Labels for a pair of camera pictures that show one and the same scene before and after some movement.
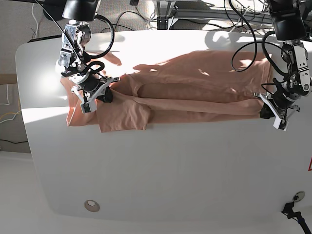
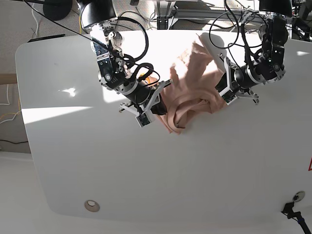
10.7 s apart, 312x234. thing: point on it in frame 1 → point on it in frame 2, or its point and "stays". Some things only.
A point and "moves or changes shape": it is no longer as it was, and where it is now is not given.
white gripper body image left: [87, 97] → [153, 100]
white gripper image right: [280, 122] → [224, 84]
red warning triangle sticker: [310, 166] stays
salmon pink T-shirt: [190, 85] moves or changes shape
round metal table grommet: [299, 196] stays
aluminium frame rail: [164, 9] stays
